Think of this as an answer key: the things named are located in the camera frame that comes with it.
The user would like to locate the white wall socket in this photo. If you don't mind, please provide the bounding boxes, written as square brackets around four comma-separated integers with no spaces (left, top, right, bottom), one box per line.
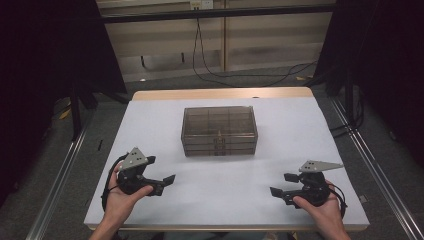
[189,0,214,10]

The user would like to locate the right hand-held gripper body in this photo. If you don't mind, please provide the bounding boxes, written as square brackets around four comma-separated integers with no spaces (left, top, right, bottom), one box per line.
[283,160,344,209]

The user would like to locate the black horizontal bar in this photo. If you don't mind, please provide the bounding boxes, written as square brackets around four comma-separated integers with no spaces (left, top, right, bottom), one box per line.
[99,4,336,24]

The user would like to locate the person's left hand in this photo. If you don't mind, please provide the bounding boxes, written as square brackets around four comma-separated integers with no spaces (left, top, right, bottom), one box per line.
[104,164,154,226]

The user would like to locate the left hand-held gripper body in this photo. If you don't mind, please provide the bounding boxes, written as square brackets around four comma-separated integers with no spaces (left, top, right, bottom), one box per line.
[117,147,149,196]

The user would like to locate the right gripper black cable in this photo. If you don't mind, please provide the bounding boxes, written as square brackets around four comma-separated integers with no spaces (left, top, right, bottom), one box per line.
[328,182,348,220]

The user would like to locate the smoky plastic drawer organizer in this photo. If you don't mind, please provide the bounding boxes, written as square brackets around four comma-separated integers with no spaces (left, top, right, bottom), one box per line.
[180,105,259,158]

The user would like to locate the black floor cables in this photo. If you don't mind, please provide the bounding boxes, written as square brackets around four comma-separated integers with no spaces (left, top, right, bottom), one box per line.
[328,86,366,139]

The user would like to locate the black curtain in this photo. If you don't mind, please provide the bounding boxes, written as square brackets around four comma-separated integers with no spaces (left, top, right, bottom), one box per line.
[0,0,128,208]
[313,0,424,168]

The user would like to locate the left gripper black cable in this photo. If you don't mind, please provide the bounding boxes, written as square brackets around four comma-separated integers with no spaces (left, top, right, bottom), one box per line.
[100,152,130,213]

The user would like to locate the black wall cable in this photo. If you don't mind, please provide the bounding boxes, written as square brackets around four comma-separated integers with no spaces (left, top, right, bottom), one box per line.
[197,18,318,79]
[192,18,291,88]

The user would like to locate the person's right hand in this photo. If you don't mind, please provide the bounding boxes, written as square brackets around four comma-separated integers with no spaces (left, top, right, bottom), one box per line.
[293,181,345,232]

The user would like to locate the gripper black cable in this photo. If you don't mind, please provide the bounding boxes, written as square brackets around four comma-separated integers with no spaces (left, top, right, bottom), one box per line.
[100,152,130,213]
[328,182,348,220]

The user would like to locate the black stand leg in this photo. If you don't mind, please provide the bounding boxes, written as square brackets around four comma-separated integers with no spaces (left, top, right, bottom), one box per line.
[68,93,84,143]
[343,66,356,129]

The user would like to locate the white table cover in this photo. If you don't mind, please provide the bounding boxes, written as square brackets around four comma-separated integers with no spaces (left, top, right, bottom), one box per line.
[83,97,370,228]

